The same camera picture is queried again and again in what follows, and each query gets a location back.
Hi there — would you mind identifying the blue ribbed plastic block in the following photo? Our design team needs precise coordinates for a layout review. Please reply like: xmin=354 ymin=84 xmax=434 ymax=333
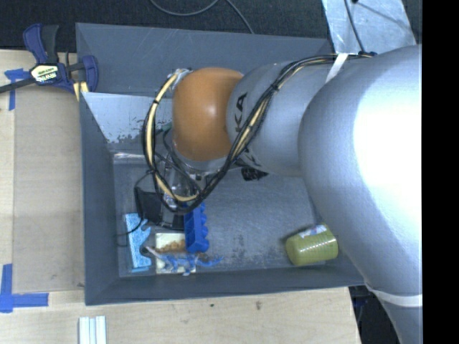
xmin=183 ymin=201 xmax=211 ymax=254

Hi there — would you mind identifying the white printed box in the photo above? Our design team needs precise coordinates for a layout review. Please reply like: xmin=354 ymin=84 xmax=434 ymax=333
xmin=154 ymin=231 xmax=197 ymax=275

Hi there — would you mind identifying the light blue sponge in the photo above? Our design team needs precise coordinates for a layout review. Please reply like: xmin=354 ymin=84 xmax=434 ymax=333
xmin=123 ymin=212 xmax=152 ymax=273

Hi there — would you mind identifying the grey metal bin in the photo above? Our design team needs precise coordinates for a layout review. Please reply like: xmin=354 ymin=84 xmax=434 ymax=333
xmin=75 ymin=22 xmax=367 ymax=306

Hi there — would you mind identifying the blue toy lizard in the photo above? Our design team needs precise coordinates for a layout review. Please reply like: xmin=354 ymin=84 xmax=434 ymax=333
xmin=144 ymin=245 xmax=224 ymax=276

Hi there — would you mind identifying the pale wood board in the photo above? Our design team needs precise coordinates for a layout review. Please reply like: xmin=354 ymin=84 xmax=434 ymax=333
xmin=12 ymin=87 xmax=87 ymax=294

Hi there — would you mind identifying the green plastic cup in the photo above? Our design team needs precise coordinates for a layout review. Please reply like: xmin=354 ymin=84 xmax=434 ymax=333
xmin=285 ymin=223 xmax=339 ymax=267

